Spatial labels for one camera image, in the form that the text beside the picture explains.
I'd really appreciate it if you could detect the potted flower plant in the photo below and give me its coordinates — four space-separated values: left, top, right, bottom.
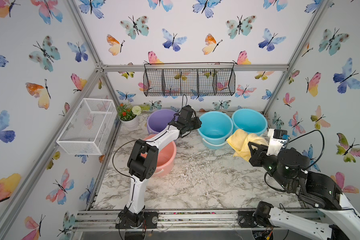
117 104 142 131

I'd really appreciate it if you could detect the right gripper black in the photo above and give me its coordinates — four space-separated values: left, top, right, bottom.
248 142 295 196

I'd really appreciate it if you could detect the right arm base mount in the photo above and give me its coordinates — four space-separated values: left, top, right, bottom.
238 210 274 228

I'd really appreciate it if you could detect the purple plastic bucket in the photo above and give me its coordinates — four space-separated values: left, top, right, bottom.
147 109 176 135

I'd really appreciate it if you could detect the teal plastic bucket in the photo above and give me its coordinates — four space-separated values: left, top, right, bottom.
231 109 268 136
198 111 234 150

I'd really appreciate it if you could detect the yellow microfiber cloth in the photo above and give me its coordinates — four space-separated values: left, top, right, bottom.
227 129 268 162

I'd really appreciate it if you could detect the black wire wall basket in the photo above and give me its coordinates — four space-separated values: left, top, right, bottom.
141 63 236 97

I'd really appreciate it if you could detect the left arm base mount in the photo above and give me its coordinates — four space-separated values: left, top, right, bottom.
115 209 159 230

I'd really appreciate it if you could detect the aluminium front rail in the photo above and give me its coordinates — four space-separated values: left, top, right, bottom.
71 209 326 232

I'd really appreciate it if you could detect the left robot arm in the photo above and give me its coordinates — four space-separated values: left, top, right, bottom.
123 107 202 219

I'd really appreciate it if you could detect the white wire mesh basket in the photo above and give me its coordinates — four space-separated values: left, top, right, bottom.
57 98 117 155

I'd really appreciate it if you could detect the pink plastic bucket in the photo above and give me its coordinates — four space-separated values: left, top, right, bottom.
153 141 177 178

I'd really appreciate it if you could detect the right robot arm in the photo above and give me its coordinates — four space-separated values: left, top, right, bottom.
248 142 360 240

